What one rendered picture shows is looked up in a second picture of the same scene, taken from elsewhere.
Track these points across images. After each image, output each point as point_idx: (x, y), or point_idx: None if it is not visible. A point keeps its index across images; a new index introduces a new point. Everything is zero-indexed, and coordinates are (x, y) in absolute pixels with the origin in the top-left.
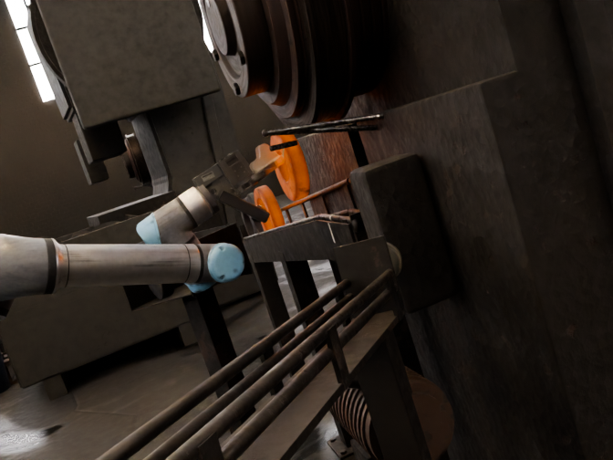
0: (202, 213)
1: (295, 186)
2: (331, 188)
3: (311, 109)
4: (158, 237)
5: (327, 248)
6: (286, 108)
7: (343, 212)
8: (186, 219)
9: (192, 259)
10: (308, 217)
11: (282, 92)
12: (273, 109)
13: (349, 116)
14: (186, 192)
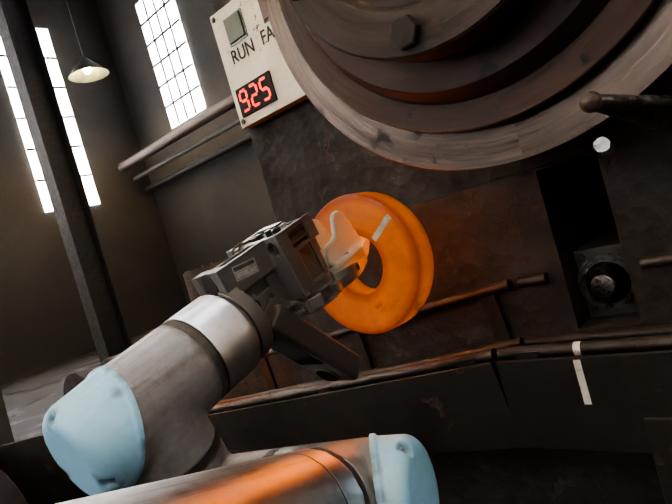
0: (246, 360)
1: (411, 298)
2: (420, 311)
3: (641, 72)
4: (140, 443)
5: (525, 423)
6: (513, 93)
7: (496, 347)
8: (213, 379)
9: (352, 503)
10: (417, 365)
11: (561, 33)
12: (407, 124)
13: (460, 180)
14: (196, 306)
